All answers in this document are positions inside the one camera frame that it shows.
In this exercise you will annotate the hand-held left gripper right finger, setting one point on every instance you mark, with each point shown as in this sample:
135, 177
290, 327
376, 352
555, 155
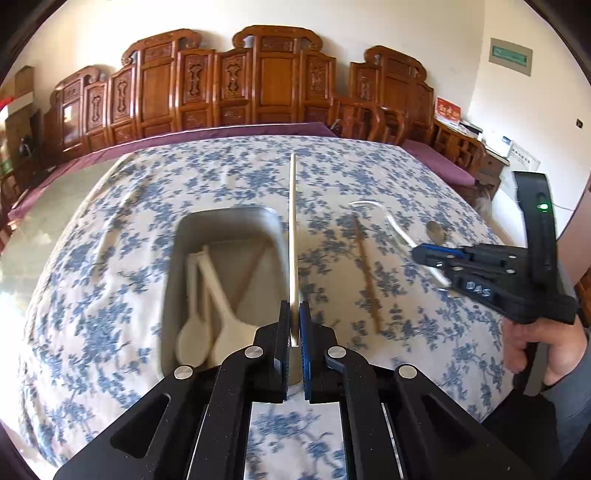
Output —
304, 332

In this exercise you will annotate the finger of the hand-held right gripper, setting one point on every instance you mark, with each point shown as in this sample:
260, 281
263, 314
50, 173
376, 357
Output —
436, 249
438, 263

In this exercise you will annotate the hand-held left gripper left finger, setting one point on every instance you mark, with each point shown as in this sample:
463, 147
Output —
284, 332

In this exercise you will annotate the clear plastic spoon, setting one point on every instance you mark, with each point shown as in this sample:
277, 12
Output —
398, 228

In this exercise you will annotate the white plastic spoon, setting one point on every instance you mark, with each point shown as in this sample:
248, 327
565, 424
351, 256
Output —
193, 339
233, 337

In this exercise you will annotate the wooden chopstick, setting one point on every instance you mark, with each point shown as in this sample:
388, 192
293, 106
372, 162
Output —
292, 230
367, 272
253, 272

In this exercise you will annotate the rectangular metal tin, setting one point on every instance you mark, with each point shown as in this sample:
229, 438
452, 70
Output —
217, 230

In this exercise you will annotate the person's right forearm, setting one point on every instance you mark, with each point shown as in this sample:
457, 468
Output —
572, 392

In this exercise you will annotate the person's right hand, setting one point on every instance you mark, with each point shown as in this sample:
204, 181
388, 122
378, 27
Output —
561, 344

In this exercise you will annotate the grey fluffy duster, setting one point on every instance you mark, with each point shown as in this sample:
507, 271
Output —
485, 199

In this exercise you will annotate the purple armchair cushion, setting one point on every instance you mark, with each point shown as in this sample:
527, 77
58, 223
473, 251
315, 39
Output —
438, 159

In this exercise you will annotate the wooden side table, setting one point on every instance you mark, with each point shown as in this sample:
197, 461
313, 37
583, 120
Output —
489, 168

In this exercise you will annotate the white electrical panel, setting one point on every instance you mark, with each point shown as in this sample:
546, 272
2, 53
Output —
524, 159

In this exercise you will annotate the white box with blue print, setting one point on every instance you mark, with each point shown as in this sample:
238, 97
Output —
504, 146

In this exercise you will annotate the stack of papers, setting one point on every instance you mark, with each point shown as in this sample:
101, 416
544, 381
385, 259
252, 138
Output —
471, 128

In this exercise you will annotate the carved wooden armchair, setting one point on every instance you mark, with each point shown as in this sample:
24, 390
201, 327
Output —
397, 87

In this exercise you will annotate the blue floral tablecloth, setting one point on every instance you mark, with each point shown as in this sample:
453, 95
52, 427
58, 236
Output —
115, 230

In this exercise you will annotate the long carved wooden sofa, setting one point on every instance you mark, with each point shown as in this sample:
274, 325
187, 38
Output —
161, 87

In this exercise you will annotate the dark wooden cabinet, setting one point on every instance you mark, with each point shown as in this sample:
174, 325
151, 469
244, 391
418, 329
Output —
23, 147

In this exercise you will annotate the white flat box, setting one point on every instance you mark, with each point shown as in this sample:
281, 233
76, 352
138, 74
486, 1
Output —
18, 104

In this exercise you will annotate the brown cardboard box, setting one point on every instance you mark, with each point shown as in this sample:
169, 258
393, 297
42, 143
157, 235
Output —
24, 82

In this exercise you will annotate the green wall sign box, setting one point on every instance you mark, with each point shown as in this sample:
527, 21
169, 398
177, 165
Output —
510, 56

